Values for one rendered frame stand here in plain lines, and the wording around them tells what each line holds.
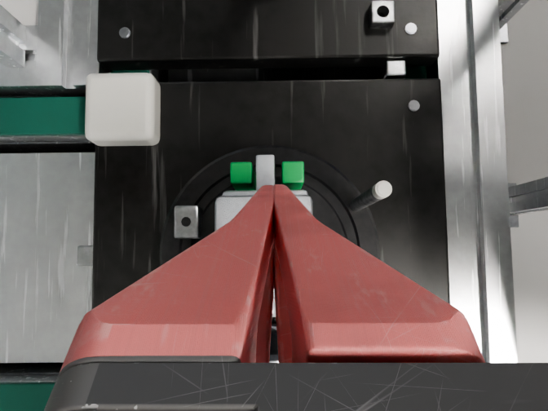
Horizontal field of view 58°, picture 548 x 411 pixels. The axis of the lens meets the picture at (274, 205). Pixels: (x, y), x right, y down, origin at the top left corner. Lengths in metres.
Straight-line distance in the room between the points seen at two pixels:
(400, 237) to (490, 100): 0.12
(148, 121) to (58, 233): 0.14
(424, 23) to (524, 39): 0.17
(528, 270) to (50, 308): 0.40
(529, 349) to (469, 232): 0.17
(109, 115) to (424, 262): 0.23
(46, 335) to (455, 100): 0.35
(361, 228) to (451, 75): 0.13
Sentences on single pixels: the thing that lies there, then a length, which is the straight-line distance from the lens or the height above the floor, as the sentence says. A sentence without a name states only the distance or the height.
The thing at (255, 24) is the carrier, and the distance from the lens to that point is 0.37.
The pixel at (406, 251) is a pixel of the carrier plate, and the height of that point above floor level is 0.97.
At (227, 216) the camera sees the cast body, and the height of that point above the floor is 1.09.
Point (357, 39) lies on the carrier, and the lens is 0.37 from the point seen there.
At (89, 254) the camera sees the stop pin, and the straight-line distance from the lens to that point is 0.36.
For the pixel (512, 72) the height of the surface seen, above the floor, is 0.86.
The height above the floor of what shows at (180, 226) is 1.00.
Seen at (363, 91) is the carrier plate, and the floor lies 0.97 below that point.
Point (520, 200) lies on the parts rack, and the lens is 0.43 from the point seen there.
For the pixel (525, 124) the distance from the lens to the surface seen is 0.51.
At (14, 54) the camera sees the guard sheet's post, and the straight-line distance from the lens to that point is 0.40.
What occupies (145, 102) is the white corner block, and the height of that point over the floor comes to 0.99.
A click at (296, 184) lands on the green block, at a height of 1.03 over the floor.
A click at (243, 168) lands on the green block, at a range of 0.27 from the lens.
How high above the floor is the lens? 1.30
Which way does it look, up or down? 85 degrees down
